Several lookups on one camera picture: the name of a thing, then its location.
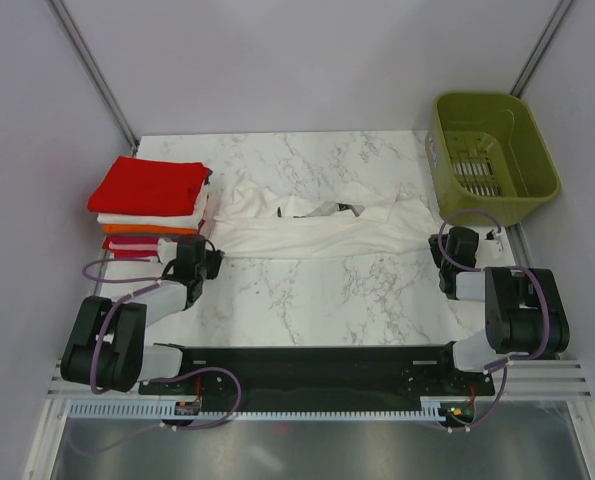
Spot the orange folded t shirt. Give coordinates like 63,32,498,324
102,224,198,236

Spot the white slotted cable duct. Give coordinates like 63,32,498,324
67,397,461,422

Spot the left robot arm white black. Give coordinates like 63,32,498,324
60,234,225,395

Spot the pink red folded shirts bottom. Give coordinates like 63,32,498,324
102,236,158,259

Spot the red folded t shirt top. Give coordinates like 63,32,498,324
87,156,211,217

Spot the right aluminium frame post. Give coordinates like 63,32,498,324
509,0,577,98

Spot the aluminium rail base frame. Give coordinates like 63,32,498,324
24,250,595,479

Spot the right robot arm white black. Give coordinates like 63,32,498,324
428,226,571,394

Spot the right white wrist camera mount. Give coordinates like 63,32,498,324
477,230,504,266

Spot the aluminium frame post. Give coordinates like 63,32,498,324
46,0,139,154
509,0,577,98

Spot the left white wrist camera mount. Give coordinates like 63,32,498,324
157,238,178,264

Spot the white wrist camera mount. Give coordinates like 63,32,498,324
477,230,504,266
157,238,178,264

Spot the left aluminium frame post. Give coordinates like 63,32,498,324
46,0,139,154

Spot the white t shirt robot print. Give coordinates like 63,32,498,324
210,176,438,260

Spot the olive green plastic basket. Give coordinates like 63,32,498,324
425,91,561,227

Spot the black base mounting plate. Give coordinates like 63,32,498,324
139,346,495,411

